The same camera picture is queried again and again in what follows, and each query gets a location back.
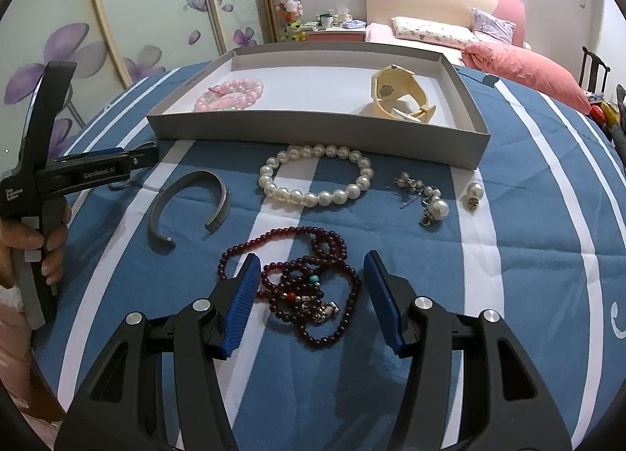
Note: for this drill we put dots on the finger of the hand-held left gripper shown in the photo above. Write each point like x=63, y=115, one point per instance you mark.
x=105, y=152
x=142, y=157

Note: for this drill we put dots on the blue white striped blanket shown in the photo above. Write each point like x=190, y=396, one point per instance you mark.
x=538, y=187

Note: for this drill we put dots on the grey chair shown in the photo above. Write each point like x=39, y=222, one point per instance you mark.
x=621, y=104

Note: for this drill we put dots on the pearl stud earring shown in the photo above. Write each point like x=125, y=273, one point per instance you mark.
x=475, y=189

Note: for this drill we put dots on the pink bed sheet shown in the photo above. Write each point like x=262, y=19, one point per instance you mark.
x=381, y=35

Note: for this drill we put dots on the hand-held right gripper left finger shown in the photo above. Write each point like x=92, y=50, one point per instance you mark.
x=242, y=299

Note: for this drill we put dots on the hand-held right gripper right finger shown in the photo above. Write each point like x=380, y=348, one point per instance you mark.
x=381, y=299

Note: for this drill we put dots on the grey metal cuff bangle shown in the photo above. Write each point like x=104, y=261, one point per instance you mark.
x=193, y=175

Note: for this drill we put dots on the white patterned pillow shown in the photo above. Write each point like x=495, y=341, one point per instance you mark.
x=430, y=30

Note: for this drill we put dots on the pile of colourful toys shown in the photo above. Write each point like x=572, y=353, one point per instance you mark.
x=604, y=113

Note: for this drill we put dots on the pink and cream nightstand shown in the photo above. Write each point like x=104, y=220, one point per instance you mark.
x=337, y=35

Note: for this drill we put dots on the purple floral pillow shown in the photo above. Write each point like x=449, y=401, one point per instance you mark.
x=494, y=23

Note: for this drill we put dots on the dark wooden chair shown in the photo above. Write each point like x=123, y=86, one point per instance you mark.
x=587, y=69

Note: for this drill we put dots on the grey cardboard box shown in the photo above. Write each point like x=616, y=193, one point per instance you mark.
x=293, y=133

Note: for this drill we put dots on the folded pink quilt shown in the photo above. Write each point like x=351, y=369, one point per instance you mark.
x=528, y=69

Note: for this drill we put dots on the cream wrist watch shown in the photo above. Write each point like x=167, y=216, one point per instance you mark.
x=386, y=89

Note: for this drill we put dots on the floral glass sliding wardrobe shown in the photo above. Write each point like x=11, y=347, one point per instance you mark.
x=146, y=1

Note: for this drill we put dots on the person's left hand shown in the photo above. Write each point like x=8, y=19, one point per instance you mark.
x=57, y=240

